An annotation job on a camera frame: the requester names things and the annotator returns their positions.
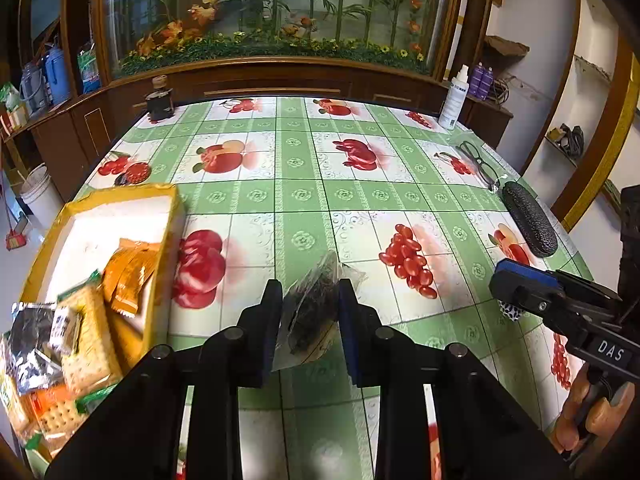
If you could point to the purple bottle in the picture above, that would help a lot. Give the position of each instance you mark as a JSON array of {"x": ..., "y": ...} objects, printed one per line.
[
  {"x": 487, "y": 84},
  {"x": 476, "y": 82}
]

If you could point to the green white bag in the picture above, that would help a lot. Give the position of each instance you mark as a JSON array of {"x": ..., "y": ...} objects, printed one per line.
[{"x": 11, "y": 97}]

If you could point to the orange snack packet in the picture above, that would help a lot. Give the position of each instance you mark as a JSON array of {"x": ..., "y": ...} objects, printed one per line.
[{"x": 132, "y": 275}]

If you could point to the yellow cracker packet green ends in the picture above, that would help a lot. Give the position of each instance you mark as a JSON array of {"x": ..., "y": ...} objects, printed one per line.
[{"x": 90, "y": 335}]

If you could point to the black glasses case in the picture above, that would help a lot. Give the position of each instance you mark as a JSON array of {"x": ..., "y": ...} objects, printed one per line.
[{"x": 530, "y": 217}]

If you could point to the black eyeglasses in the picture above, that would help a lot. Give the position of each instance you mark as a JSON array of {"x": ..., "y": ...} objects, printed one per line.
[{"x": 477, "y": 162}]

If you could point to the wooden display cabinet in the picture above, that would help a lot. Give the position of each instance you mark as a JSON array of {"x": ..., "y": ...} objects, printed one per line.
[{"x": 280, "y": 85}]

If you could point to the clear bag of dark snack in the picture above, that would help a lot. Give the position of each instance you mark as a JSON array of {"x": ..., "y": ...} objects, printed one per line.
[{"x": 310, "y": 305}]

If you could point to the person's right hand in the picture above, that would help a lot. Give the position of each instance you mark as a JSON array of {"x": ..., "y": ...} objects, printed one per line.
[{"x": 575, "y": 420}]

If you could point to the white spray bottle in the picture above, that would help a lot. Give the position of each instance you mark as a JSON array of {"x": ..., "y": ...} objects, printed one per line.
[{"x": 452, "y": 102}]

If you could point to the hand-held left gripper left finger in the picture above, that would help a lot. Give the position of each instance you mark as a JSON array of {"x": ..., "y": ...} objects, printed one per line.
[{"x": 267, "y": 340}]

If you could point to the green label water bottle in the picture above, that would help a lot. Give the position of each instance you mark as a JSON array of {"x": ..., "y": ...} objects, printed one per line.
[{"x": 89, "y": 70}]

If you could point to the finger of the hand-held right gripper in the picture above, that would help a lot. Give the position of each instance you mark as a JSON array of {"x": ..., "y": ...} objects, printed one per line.
[{"x": 525, "y": 280}]

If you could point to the blue thermos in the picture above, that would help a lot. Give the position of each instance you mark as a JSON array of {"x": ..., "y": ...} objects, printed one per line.
[{"x": 57, "y": 77}]

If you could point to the orange cracker packet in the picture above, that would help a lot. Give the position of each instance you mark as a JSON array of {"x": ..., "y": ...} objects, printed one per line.
[{"x": 57, "y": 412}]

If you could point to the white plastic bucket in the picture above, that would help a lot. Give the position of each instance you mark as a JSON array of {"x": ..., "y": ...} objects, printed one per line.
[{"x": 42, "y": 200}]

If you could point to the fruit print green tablecloth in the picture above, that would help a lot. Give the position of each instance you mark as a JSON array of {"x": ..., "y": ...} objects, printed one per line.
[{"x": 310, "y": 195}]

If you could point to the silver foil snack packet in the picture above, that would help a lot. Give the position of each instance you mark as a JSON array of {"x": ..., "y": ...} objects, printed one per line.
[{"x": 35, "y": 355}]

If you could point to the small dark glass bottle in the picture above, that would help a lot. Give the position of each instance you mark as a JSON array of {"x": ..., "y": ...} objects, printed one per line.
[{"x": 160, "y": 102}]

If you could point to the black white patterned candy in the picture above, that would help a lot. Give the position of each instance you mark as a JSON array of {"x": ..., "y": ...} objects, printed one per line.
[{"x": 512, "y": 311}]

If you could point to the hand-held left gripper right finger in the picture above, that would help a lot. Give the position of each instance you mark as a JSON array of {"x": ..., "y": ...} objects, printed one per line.
[{"x": 349, "y": 340}]

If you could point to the yellow cardboard box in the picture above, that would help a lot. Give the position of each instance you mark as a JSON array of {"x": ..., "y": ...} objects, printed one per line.
[{"x": 100, "y": 225}]

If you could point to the grey thermos jug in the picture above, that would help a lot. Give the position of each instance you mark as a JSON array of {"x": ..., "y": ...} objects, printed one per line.
[{"x": 32, "y": 90}]

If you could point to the red broom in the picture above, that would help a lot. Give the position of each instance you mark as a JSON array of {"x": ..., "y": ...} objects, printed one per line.
[{"x": 16, "y": 237}]

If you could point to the artificial plant glass display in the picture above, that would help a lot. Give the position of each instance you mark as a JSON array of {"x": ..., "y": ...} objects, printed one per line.
[{"x": 275, "y": 10}]

